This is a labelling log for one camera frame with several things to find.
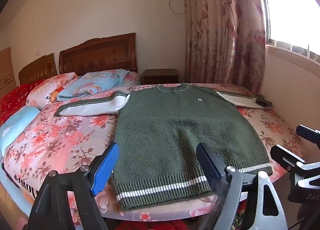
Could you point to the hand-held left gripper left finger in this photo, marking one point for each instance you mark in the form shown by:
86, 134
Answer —
105, 170

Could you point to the light wooden door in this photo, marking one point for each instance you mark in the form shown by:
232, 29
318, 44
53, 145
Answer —
5, 72

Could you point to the green knit sweater white sleeves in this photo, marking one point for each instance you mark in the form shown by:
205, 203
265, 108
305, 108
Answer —
175, 130

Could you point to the red floral blanket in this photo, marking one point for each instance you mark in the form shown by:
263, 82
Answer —
12, 102

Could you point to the red patterned cloth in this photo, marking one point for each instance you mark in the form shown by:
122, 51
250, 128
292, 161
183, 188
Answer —
160, 225

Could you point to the bright window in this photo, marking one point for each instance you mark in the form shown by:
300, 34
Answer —
290, 10

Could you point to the blue floral folded quilt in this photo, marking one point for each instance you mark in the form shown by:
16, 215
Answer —
90, 84

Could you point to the pink floral curtain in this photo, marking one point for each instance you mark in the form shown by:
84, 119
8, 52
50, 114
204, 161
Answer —
220, 32

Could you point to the light blue cloud pillow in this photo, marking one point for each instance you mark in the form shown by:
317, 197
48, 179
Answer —
17, 122

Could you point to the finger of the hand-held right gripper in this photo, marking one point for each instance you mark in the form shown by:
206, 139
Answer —
307, 132
283, 156

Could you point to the bed with pink floral sheet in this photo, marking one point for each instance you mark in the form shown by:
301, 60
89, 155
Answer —
70, 132

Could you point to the pink floral pillow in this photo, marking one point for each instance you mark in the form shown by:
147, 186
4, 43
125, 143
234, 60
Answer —
47, 87

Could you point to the large carved wooden headboard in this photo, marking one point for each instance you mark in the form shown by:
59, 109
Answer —
100, 54

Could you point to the dark wooden nightstand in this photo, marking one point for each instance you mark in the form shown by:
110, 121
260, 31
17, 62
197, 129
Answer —
160, 76

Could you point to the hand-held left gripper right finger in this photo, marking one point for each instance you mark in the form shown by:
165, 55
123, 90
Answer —
209, 165

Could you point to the small wooden headboard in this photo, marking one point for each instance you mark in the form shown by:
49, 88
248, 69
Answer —
37, 70

